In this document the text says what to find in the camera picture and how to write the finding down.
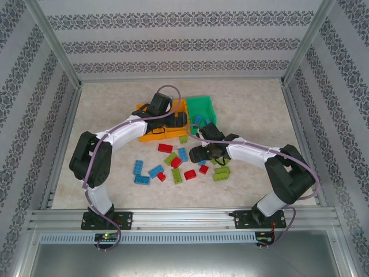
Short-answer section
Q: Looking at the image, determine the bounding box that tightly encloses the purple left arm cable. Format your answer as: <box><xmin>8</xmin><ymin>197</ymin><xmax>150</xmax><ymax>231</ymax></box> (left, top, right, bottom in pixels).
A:
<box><xmin>82</xmin><ymin>84</ymin><xmax>182</xmax><ymax>252</ymax></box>

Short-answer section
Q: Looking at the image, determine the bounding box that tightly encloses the aluminium frame post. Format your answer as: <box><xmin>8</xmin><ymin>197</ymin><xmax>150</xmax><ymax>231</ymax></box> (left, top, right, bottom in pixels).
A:
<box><xmin>24</xmin><ymin>0</ymin><xmax>84</xmax><ymax>87</ymax></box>
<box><xmin>280</xmin><ymin>0</ymin><xmax>337</xmax><ymax>87</ymax></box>

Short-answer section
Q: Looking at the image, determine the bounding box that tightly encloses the aluminium frame leg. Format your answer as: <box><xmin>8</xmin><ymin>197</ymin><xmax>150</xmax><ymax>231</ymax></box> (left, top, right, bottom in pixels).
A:
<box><xmin>331</xmin><ymin>228</ymin><xmax>364</xmax><ymax>277</ymax></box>
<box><xmin>14</xmin><ymin>229</ymin><xmax>41</xmax><ymax>277</ymax></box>

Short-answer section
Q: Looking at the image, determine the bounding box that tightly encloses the circuit board with green light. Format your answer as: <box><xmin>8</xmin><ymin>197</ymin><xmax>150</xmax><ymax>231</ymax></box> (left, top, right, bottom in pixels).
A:
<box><xmin>94</xmin><ymin>232</ymin><xmax>121</xmax><ymax>242</ymax></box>

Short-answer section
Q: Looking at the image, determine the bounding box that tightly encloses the slotted grey cable tray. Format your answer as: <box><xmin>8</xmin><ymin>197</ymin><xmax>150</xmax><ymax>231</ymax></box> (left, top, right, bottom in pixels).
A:
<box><xmin>39</xmin><ymin>232</ymin><xmax>259</xmax><ymax>245</ymax></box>

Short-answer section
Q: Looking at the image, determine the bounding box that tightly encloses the orange plastic bin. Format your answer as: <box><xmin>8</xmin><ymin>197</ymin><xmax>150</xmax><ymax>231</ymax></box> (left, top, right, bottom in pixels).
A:
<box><xmin>135</xmin><ymin>103</ymin><xmax>168</xmax><ymax>143</ymax></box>
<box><xmin>163</xmin><ymin>99</ymin><xmax>191</xmax><ymax>140</ymax></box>

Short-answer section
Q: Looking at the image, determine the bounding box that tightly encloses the grey metal panel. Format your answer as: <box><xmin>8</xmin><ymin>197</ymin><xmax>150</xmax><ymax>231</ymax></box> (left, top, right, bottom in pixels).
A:
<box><xmin>30</xmin><ymin>244</ymin><xmax>352</xmax><ymax>277</ymax></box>

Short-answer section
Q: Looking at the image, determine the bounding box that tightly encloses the green plastic bin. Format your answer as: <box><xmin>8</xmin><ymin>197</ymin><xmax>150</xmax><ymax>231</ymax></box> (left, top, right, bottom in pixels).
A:
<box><xmin>186</xmin><ymin>95</ymin><xmax>219</xmax><ymax>136</ymax></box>

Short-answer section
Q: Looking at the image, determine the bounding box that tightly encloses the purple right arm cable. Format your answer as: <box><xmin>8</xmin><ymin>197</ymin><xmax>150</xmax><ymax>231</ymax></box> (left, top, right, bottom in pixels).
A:
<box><xmin>186</xmin><ymin>123</ymin><xmax>321</xmax><ymax>249</ymax></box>

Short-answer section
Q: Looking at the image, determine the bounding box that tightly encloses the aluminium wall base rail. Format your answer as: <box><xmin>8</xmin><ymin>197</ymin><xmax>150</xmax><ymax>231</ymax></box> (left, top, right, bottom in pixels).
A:
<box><xmin>78</xmin><ymin>75</ymin><xmax>285</xmax><ymax>84</ymax></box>

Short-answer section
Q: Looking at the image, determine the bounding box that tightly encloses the circuit board with orange light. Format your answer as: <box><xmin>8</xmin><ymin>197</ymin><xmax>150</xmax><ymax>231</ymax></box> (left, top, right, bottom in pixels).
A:
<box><xmin>255</xmin><ymin>230</ymin><xmax>277</xmax><ymax>242</ymax></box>

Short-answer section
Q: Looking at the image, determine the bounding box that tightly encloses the aluminium side rail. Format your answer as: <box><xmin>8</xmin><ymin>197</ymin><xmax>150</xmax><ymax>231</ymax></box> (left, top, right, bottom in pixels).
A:
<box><xmin>281</xmin><ymin>82</ymin><xmax>328</xmax><ymax>207</ymax></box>
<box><xmin>40</xmin><ymin>83</ymin><xmax>84</xmax><ymax>210</ymax></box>

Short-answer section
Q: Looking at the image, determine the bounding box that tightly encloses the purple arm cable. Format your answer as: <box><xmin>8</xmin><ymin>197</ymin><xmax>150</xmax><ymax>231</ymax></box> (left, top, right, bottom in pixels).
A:
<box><xmin>186</xmin><ymin>123</ymin><xmax>321</xmax><ymax>249</ymax></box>
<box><xmin>82</xmin><ymin>84</ymin><xmax>182</xmax><ymax>252</ymax></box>

